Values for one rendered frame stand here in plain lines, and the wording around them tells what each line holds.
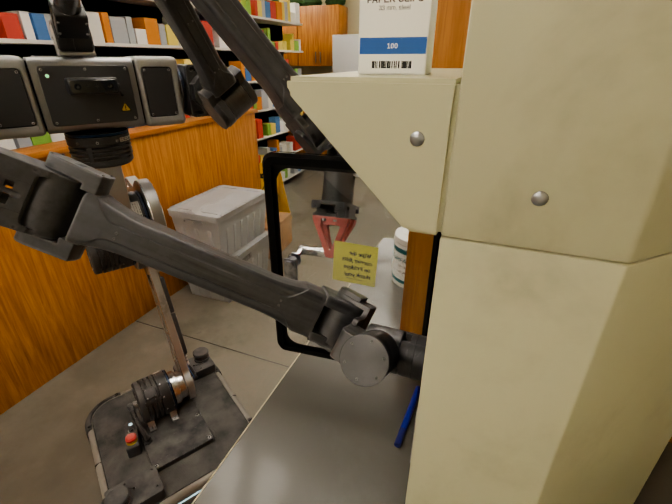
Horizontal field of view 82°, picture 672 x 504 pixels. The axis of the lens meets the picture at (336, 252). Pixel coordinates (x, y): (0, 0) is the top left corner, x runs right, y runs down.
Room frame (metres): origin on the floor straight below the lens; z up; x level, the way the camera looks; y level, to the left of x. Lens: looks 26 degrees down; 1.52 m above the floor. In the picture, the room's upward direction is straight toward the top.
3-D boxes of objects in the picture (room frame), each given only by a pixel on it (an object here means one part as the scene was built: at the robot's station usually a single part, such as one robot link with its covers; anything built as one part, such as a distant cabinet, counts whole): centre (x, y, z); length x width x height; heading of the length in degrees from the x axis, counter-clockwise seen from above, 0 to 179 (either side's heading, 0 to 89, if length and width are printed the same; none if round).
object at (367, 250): (0.58, -0.03, 1.19); 0.30 x 0.01 x 0.40; 73
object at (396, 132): (0.41, -0.08, 1.46); 0.32 x 0.12 x 0.10; 158
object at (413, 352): (0.38, -0.12, 1.17); 0.10 x 0.07 x 0.07; 157
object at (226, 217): (2.56, 0.80, 0.49); 0.60 x 0.42 x 0.33; 158
